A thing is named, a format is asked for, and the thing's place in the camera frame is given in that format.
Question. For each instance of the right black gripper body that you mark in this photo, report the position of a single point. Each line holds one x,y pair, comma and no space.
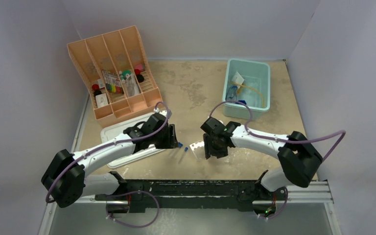
214,148

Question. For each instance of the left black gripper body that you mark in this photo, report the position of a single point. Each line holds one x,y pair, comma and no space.
165,139

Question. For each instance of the small blue-capped test tube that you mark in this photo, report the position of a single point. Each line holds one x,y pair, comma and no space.
183,155

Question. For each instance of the blue safety glasses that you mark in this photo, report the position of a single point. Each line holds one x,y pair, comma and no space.
231,94

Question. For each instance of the graduated cylinder blue base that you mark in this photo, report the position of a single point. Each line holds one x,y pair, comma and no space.
242,101

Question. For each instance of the tan rubber tubing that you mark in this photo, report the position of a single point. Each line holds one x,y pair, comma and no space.
255,90

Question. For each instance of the small white plastic packet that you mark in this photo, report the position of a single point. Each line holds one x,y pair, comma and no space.
237,79

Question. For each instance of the clear test tube rack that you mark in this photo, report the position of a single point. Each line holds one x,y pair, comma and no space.
198,149

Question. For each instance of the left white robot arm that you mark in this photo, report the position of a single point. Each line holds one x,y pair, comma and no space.
70,176

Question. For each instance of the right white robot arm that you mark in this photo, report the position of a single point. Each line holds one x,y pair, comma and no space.
298,158

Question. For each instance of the teal plastic bin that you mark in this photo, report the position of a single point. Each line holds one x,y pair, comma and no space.
247,89

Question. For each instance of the pink plastic organizer rack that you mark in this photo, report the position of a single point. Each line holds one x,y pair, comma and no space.
116,73

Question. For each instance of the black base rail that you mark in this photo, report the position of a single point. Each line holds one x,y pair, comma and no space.
241,195

